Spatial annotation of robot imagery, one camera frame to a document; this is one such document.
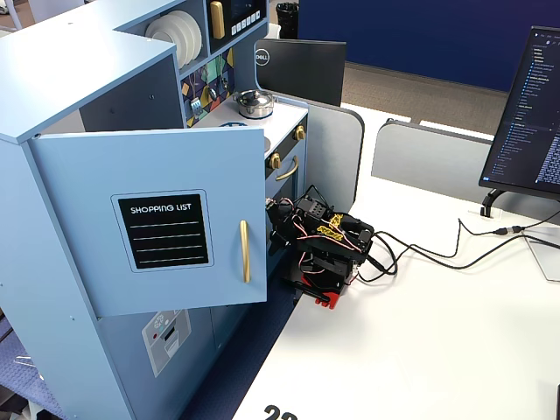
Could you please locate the grey laptop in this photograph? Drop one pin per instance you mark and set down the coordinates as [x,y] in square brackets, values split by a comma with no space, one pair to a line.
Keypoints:
[549,262]

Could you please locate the grey ice dispenser decal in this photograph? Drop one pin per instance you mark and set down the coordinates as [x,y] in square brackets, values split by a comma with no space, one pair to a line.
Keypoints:
[168,341]

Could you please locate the black Dell monitor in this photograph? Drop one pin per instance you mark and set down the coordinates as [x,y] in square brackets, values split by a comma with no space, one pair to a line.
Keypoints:
[302,70]

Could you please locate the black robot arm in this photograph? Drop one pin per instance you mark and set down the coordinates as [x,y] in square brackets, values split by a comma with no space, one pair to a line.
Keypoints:
[332,258]

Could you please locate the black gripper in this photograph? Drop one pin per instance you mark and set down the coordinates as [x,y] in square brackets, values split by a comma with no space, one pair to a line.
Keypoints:
[276,219]

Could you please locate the dark blue office partition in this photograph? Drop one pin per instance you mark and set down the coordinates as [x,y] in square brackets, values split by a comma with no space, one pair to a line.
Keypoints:
[415,35]

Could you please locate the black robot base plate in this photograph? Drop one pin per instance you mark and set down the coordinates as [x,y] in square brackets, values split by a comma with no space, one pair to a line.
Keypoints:
[306,280]

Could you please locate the gold oven knob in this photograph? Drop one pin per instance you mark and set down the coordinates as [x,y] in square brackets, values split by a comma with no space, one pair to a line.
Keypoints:
[275,161]
[299,132]

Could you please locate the silver toy pot with lid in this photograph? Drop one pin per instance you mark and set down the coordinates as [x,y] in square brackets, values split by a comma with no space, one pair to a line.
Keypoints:
[254,102]

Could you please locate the black trash bin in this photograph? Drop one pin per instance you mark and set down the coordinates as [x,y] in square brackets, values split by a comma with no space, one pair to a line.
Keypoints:
[287,19]

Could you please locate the blue cabinet door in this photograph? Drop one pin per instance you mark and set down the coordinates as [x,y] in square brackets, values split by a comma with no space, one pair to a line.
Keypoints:
[87,175]

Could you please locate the monitor showing code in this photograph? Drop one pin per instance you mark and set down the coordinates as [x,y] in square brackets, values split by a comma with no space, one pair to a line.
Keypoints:
[525,131]

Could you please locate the red table clamp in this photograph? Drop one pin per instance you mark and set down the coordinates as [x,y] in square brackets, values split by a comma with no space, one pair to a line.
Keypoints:
[330,301]

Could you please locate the grey desk divider panel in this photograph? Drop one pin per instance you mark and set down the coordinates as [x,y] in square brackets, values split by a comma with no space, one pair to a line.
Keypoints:
[332,149]
[420,162]

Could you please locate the silver toy spatula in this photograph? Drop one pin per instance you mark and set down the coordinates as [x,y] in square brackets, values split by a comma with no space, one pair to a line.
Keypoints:
[195,106]

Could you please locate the light blue toy kitchen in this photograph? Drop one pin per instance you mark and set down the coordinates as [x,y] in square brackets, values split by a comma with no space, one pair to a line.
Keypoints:
[65,79]

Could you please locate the silver toy ladle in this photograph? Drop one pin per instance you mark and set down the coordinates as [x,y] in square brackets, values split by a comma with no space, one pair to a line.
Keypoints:
[212,93]

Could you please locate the black number sticker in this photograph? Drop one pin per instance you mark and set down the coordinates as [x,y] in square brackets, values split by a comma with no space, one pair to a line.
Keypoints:
[273,413]

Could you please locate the white toy plate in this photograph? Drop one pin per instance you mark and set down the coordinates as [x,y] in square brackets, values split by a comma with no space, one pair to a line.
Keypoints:
[186,37]
[197,35]
[159,32]

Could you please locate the black toy microwave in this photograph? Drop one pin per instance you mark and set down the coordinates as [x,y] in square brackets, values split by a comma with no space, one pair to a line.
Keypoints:
[245,13]

